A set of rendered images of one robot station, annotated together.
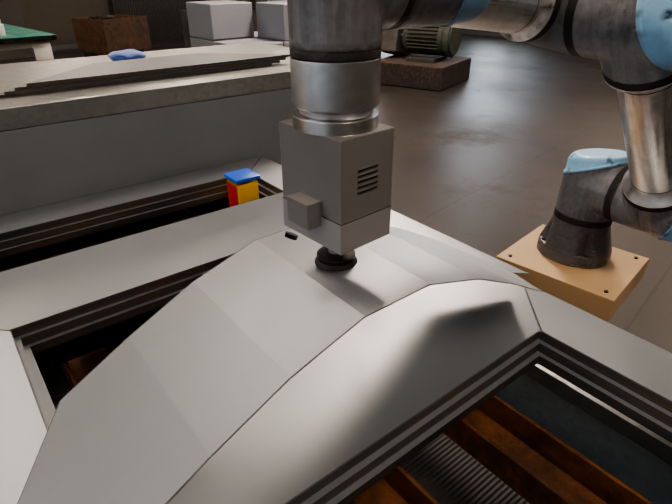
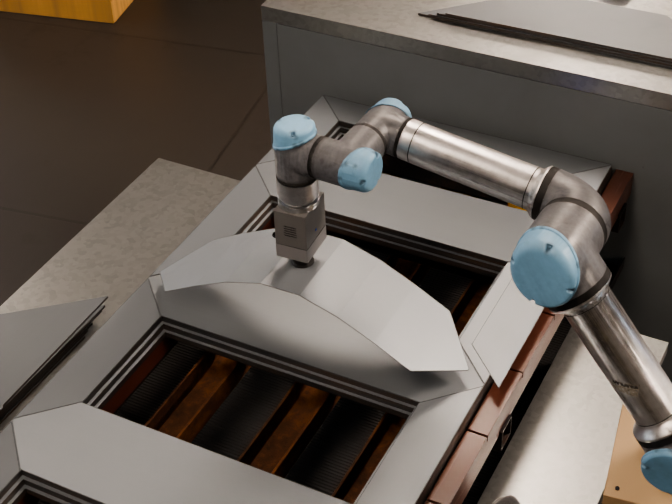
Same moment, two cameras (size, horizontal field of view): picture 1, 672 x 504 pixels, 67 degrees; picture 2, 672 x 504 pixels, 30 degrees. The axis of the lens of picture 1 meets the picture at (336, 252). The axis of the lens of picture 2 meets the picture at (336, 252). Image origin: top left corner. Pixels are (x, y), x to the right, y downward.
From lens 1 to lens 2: 2.10 m
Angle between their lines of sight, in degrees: 55
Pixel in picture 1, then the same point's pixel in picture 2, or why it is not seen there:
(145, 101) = (510, 68)
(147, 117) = (509, 81)
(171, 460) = (192, 279)
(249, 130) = (613, 133)
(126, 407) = (210, 256)
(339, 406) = (292, 334)
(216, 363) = (230, 262)
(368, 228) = (292, 253)
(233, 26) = not seen: outside the picture
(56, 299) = not seen: hidden behind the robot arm
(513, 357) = (389, 398)
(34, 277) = not seen: hidden behind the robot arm
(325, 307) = (263, 271)
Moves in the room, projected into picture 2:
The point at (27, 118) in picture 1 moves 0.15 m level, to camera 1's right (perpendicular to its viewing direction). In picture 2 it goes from (416, 48) to (447, 77)
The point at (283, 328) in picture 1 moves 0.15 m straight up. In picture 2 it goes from (249, 267) to (243, 203)
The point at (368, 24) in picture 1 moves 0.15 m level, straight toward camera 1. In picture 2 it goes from (287, 175) to (204, 195)
